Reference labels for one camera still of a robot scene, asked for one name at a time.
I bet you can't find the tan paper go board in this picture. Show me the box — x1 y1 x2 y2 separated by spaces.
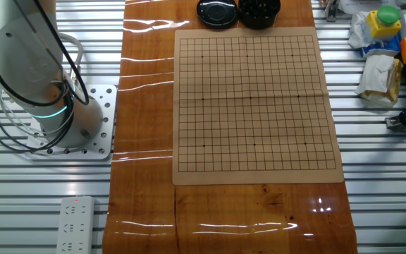
171 26 345 186

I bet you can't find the glossy wooden mat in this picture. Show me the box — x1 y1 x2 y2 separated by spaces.
102 0 359 254

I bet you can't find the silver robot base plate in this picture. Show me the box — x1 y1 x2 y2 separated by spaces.
26 83 118 162

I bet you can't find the thick grey cable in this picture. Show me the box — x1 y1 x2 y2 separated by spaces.
58 32 84 85

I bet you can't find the upright metal bracket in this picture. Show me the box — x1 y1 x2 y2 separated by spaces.
324 0 340 23

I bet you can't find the black bowl lid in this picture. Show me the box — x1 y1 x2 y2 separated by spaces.
196 0 239 30

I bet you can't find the white power strip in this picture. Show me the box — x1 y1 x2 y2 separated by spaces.
55 195 96 254

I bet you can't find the white paper sheet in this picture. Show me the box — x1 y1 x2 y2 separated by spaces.
338 0 400 15

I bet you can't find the black cable bundle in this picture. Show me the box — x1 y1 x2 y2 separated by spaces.
0 0 90 155

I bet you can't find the blue packet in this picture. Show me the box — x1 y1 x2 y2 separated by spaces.
360 35 401 58

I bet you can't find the yellow snack bag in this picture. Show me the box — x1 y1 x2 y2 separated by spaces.
359 58 404 105

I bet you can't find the metal foot bracket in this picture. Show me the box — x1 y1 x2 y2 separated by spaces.
385 116 406 132

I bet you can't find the yellow box green button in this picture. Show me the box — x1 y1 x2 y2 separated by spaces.
366 5 402 39

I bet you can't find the black bowl of go stones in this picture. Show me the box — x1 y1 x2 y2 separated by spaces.
237 0 282 30

